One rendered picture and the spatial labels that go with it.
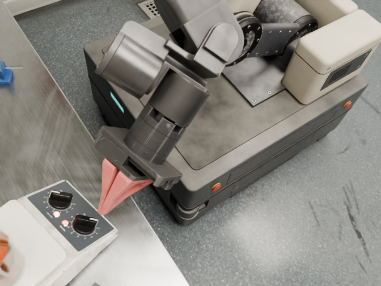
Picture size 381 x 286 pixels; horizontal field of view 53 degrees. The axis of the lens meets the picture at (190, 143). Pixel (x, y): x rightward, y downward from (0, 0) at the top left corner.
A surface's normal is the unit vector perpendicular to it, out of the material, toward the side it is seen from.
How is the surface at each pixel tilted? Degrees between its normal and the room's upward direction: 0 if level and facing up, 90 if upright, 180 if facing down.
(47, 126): 0
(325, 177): 0
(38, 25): 0
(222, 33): 40
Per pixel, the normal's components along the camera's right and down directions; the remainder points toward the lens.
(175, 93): -0.24, 0.07
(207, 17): 0.30, 0.11
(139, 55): 0.43, -0.15
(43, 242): 0.09, -0.52
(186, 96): 0.11, 0.30
